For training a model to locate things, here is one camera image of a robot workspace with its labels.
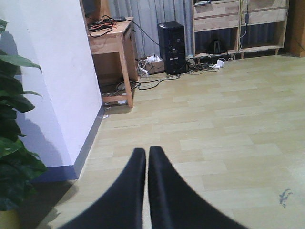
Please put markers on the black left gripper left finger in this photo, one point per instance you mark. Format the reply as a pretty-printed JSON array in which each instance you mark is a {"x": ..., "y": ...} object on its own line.
[{"x": 120, "y": 207}]

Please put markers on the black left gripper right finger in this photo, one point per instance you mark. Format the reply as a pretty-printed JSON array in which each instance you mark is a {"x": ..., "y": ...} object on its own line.
[{"x": 174, "y": 204}]

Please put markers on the green potted plant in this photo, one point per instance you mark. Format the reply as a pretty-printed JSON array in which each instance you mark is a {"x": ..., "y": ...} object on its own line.
[{"x": 18, "y": 165}]

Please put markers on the small wooden side table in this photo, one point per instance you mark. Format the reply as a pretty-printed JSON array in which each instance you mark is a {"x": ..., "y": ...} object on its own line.
[{"x": 121, "y": 40}]

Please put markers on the black computer tower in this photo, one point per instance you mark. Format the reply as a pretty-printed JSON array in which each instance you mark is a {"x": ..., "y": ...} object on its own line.
[{"x": 172, "y": 47}]

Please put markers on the light wooden shelf unit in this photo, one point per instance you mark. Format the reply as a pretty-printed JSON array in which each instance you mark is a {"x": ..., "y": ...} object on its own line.
[{"x": 243, "y": 26}]

